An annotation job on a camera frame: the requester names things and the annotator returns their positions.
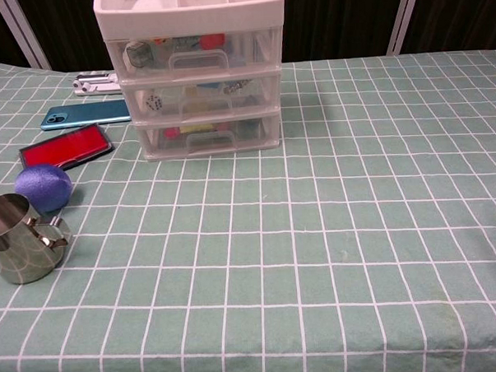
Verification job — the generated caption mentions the clear plastic bottom drawer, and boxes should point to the clear plastic bottom drawer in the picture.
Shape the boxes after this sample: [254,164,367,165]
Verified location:
[136,114,281,158]

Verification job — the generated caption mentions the clear plastic drawer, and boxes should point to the clear plastic drawer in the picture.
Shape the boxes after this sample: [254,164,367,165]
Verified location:
[122,72,283,119]
[136,114,281,158]
[104,27,284,81]

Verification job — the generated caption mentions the clear plastic middle drawer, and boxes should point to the clear plastic middle drawer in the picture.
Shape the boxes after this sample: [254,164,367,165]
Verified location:
[122,72,283,119]

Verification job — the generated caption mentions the clear plastic top drawer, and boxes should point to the clear plastic top drawer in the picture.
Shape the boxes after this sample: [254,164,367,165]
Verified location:
[104,27,284,81]

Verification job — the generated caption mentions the small red object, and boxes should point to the small red object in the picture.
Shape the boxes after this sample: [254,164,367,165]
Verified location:
[199,33,226,49]

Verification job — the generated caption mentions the green checked tablecloth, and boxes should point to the green checked tablecloth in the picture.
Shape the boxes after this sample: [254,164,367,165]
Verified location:
[0,42,496,372]

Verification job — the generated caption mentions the white die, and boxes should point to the white die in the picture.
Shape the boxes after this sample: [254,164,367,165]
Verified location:
[145,92,164,114]

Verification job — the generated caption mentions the grey green cube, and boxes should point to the grey green cube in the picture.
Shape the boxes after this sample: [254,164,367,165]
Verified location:
[125,40,151,71]

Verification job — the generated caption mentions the blue smartphone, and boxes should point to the blue smartphone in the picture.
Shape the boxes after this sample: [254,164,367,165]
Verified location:
[39,99,132,132]

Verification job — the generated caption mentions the white folding phone stand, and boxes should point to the white folding phone stand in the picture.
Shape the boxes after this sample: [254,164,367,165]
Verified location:
[71,71,121,97]

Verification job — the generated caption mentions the red ink stamp pad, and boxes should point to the red ink stamp pad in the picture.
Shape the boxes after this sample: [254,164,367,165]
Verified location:
[17,121,115,173]

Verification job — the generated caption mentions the black curtain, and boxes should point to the black curtain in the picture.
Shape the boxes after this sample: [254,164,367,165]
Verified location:
[0,0,496,77]

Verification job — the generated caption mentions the purple foam ball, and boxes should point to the purple foam ball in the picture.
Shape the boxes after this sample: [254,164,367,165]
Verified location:
[13,163,75,214]

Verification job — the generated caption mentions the stainless steel pitcher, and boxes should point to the stainless steel pitcher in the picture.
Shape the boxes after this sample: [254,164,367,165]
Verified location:
[0,191,75,286]

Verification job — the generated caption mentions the white plastic drawer cabinet frame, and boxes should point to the white plastic drawer cabinet frame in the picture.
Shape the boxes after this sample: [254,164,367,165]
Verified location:
[92,0,292,165]

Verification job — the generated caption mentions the white frame pole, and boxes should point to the white frame pole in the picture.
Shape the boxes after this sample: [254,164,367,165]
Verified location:
[383,0,427,57]
[0,0,51,72]

